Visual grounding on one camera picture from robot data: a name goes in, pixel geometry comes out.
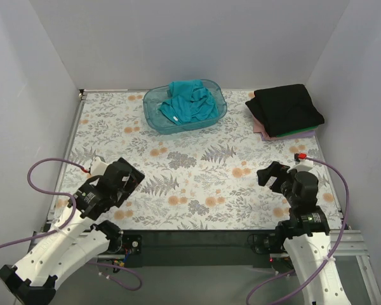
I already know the teal t-shirt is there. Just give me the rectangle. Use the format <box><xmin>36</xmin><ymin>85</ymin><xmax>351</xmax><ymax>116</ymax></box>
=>
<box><xmin>159</xmin><ymin>79</ymin><xmax>218</xmax><ymax>125</ymax></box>

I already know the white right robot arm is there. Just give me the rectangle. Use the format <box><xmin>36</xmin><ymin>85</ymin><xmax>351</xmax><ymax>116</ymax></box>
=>
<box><xmin>257</xmin><ymin>154</ymin><xmax>350</xmax><ymax>304</ymax></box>

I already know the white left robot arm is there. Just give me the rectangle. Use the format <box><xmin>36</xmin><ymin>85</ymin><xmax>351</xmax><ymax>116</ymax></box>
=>
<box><xmin>0</xmin><ymin>157</ymin><xmax>145</xmax><ymax>304</ymax></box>

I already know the pink folded t-shirt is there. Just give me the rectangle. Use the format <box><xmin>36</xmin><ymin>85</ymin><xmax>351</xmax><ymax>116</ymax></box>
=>
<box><xmin>253</xmin><ymin>117</ymin><xmax>266</xmax><ymax>135</ymax></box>

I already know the floral patterned table mat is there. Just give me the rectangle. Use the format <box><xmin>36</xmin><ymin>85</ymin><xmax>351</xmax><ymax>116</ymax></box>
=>
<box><xmin>49</xmin><ymin>89</ymin><xmax>343</xmax><ymax>231</ymax></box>

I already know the lavender folded t-shirt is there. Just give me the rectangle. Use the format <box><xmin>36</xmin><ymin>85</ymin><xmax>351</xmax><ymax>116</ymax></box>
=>
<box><xmin>259</xmin><ymin>130</ymin><xmax>315</xmax><ymax>141</ymax></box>

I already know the green folded t-shirt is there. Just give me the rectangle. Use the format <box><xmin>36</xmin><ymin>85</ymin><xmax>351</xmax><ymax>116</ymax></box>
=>
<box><xmin>276</xmin><ymin>126</ymin><xmax>318</xmax><ymax>138</ymax></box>

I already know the black folded t-shirt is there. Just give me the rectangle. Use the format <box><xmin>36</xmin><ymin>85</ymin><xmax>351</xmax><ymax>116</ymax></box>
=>
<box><xmin>246</xmin><ymin>84</ymin><xmax>325</xmax><ymax>137</ymax></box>

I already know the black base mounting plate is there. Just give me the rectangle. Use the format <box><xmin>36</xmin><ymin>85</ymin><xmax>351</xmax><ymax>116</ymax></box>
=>
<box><xmin>85</xmin><ymin>229</ymin><xmax>312</xmax><ymax>269</ymax></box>

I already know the teal transparent plastic basket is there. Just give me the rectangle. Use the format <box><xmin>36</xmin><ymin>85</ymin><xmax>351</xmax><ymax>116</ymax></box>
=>
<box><xmin>143</xmin><ymin>79</ymin><xmax>227</xmax><ymax>135</ymax></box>

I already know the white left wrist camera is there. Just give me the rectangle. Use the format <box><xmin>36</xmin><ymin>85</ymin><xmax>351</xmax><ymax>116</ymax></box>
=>
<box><xmin>89</xmin><ymin>156</ymin><xmax>109</xmax><ymax>176</ymax></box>

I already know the aluminium frame rail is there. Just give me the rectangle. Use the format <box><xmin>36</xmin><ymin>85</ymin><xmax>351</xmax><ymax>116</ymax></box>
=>
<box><xmin>28</xmin><ymin>230</ymin><xmax>369</xmax><ymax>259</ymax></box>

